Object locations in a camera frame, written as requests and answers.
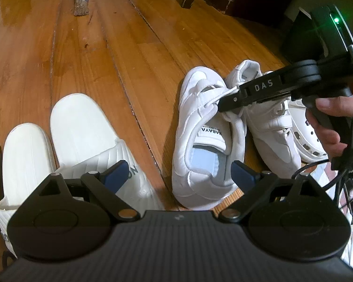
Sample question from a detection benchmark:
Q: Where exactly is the white clog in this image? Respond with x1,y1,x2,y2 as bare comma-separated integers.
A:
288,98,329,164

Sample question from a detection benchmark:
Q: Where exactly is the person's right hand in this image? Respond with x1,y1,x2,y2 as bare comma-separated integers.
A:
307,95,353,162

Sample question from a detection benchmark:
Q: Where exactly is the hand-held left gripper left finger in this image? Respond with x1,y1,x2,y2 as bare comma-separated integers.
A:
40,160,139,221

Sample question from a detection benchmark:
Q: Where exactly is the black cable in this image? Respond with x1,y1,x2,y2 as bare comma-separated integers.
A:
291,44,353,225

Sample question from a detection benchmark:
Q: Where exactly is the dark wooden furniture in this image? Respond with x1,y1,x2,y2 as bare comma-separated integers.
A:
200,0,308,27

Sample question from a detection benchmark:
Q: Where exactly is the white strap sneaker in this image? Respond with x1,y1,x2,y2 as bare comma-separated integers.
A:
171,66,248,211
225,59,302,180

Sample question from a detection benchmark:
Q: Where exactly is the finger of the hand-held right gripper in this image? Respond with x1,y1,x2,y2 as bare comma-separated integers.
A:
218,72,292,113

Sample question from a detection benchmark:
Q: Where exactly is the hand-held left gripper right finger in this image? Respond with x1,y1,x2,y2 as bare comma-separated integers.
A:
221,160,317,224

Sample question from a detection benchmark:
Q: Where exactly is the cream ribbed slide sandal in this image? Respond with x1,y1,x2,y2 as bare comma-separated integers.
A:
0,123,57,259
49,93,166,212

